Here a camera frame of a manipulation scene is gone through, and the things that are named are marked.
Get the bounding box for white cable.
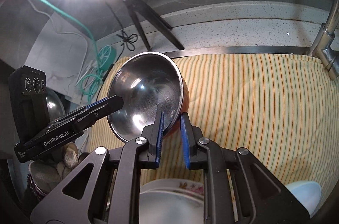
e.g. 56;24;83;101
4;0;94;87

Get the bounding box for light blue ceramic bowl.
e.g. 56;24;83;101
285;180;322;217

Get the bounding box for striped yellow towel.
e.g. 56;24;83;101
88;53;339;206

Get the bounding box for grey leaf white plate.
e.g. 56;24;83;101
139;191;204;224

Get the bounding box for black light tripod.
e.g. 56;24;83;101
122;0;185;51

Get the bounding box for steel pot lid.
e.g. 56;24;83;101
46;88;65;122

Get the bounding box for teal coiled hose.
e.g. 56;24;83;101
20;0;117;104

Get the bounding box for pink flower white plate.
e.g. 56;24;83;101
140;179;204;196

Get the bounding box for red steel bowl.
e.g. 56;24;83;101
107;52;190;143

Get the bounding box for black power cable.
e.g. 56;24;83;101
106;0;139;52

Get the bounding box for chrome kitchen faucet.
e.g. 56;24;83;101
306;0;338;80

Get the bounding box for grey gloved left hand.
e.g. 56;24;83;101
27;142;89;198

